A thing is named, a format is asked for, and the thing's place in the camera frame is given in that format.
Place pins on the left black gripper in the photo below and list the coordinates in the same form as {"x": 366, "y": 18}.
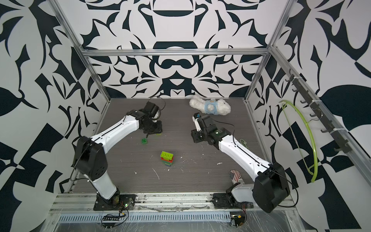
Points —
{"x": 160, "y": 130}

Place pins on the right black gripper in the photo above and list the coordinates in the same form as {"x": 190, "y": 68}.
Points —
{"x": 194, "y": 134}

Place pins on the lime long lego brick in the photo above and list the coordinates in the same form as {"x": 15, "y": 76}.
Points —
{"x": 166, "y": 155}

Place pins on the red lego brick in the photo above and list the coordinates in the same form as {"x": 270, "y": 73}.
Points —
{"x": 167, "y": 160}

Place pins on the dark green long lego brick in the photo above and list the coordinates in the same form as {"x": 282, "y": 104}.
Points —
{"x": 168, "y": 163}

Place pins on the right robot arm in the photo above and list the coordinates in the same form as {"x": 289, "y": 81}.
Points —
{"x": 270, "y": 187}

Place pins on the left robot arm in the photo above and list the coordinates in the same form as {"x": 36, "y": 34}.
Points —
{"x": 90, "y": 154}

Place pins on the white plush toy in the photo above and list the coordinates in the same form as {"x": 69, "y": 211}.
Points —
{"x": 212, "y": 106}

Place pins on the american flag item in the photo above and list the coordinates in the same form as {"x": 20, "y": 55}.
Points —
{"x": 236, "y": 177}

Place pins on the black connector box right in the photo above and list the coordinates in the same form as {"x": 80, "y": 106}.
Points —
{"x": 237, "y": 220}

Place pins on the black connector box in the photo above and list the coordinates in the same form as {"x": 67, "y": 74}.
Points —
{"x": 109, "y": 218}
{"x": 237, "y": 220}

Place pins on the black connector box left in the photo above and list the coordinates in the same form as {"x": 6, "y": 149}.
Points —
{"x": 109, "y": 218}

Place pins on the green plastic hanger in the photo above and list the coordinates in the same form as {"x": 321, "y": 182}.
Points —
{"x": 305, "y": 143}

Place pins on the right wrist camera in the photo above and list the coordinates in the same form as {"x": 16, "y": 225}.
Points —
{"x": 198, "y": 121}

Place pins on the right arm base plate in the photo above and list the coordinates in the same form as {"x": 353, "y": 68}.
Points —
{"x": 226, "y": 200}

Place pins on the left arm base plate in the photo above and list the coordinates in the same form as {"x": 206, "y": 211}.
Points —
{"x": 117, "y": 202}

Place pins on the black wall hook rack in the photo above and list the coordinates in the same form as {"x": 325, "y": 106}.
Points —
{"x": 319, "y": 114}

